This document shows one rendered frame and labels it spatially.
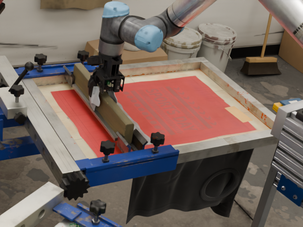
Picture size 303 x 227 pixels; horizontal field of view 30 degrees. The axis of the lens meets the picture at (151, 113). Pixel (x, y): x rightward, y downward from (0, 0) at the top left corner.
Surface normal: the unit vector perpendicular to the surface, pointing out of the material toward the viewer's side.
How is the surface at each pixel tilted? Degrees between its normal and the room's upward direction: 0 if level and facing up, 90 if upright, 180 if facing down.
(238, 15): 90
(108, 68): 90
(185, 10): 103
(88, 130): 0
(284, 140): 90
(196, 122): 0
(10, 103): 0
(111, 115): 90
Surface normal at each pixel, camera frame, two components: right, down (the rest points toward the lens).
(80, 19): 0.47, 0.51
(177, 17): -0.37, 0.60
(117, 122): -0.87, 0.13
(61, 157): 0.15, -0.85
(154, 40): 0.79, 0.42
